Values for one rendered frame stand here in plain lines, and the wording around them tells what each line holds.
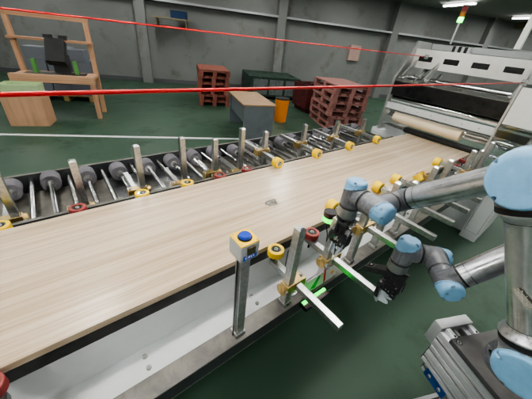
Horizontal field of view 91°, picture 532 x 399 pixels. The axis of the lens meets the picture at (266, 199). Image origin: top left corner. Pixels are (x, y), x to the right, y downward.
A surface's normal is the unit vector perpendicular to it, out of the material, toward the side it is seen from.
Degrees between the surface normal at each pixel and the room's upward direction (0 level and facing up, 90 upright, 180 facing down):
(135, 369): 0
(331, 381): 0
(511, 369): 97
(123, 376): 0
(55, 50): 54
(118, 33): 90
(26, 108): 90
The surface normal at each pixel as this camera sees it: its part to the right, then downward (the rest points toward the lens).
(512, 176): -0.87, 0.06
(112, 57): 0.22, 0.54
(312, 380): 0.10, -0.84
